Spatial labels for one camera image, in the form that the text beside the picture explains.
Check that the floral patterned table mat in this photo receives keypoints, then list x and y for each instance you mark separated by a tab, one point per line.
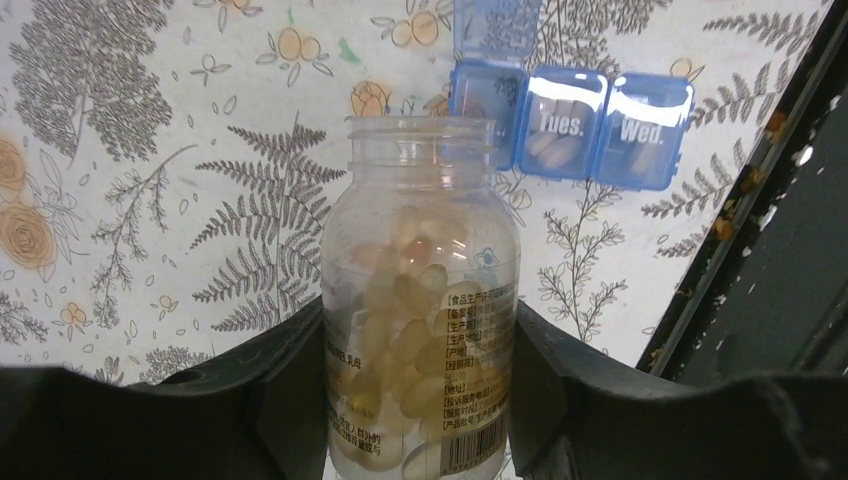
165	165

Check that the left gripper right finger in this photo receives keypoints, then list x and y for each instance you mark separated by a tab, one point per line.
576	413

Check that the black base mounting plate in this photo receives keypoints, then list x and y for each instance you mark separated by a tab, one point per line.
773	296

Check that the amber pill bottle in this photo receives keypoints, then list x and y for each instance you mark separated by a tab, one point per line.
420	264

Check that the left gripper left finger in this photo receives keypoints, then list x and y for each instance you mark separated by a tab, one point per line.
257	411

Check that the blue weekly pill organizer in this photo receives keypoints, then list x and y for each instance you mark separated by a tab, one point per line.
541	71

